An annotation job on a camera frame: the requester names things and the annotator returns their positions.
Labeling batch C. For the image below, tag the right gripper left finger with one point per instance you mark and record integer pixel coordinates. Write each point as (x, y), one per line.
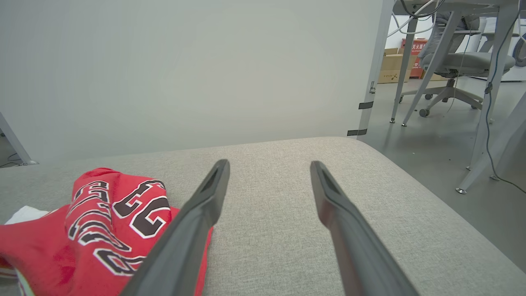
(185, 238)

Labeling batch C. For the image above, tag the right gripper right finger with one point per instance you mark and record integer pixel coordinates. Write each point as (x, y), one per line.
(353, 246)

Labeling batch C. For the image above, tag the red basketball jersey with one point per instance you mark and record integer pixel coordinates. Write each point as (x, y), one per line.
(53, 246)

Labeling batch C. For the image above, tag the black tape strip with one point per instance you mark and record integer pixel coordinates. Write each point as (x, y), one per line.
(356, 132)
(365, 105)

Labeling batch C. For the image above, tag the white cloth piece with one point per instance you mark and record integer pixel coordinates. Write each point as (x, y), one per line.
(26, 214)

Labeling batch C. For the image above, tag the white partition screen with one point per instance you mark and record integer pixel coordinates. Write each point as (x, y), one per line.
(185, 70)

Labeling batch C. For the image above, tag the brown cardboard box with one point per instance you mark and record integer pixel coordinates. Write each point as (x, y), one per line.
(390, 68)

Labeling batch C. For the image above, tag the red fire equipment box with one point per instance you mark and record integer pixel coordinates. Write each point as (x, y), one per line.
(419, 49)

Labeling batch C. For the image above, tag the grey office chair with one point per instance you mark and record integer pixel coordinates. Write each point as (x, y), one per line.
(464, 61)

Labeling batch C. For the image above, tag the white desk with metal legs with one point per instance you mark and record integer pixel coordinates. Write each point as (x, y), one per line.
(499, 49)

